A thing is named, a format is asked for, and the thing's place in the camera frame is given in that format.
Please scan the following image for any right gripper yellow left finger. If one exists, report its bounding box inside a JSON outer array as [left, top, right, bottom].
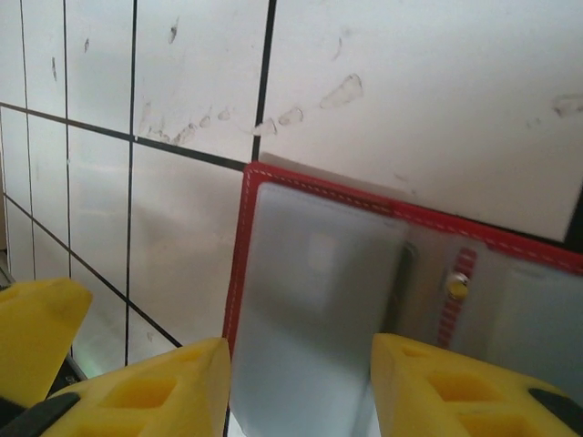
[[0, 337, 232, 437]]

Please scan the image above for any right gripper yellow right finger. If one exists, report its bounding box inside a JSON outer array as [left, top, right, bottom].
[[371, 332, 583, 437]]

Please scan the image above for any red leather card holder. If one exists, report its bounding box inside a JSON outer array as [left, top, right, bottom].
[[225, 152, 583, 437]]

